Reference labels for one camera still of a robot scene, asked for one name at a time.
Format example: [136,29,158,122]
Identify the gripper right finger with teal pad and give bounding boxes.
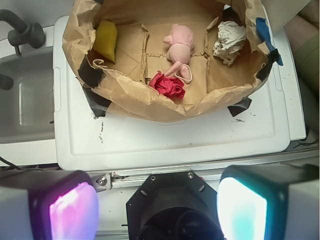
[217,164,320,240]

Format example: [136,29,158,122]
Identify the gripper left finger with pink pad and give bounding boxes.
[0,170,100,240]

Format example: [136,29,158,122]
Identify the pink plush bunny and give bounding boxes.
[163,23,194,84]

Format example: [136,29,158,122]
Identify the white plastic tray lid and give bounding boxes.
[53,16,291,171]

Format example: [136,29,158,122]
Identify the grey sink basin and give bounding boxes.
[0,47,55,144]

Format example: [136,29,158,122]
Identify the black tape piece right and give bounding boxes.
[227,97,252,117]

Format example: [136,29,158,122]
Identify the black tape piece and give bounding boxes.
[82,87,112,117]
[227,97,252,117]

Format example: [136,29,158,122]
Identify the black tape piece left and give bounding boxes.
[82,87,112,117]

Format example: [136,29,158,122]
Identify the red crumpled paper ball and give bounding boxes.
[148,71,185,100]

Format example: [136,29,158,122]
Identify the white crumpled paper ball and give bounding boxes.
[213,20,247,66]

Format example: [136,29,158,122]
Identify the dark grey faucet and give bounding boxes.
[0,9,46,56]

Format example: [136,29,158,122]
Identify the blue tape strip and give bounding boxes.
[255,17,284,66]

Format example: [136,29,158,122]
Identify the brown paper bag bin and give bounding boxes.
[62,0,273,123]

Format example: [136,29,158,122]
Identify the yellow sponge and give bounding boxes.
[92,20,118,63]

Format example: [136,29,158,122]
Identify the metal corner bracket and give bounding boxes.
[89,173,113,193]

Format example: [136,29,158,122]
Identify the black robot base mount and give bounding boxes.
[126,171,225,240]

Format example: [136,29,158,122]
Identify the aluminium rail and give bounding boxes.
[89,146,320,192]

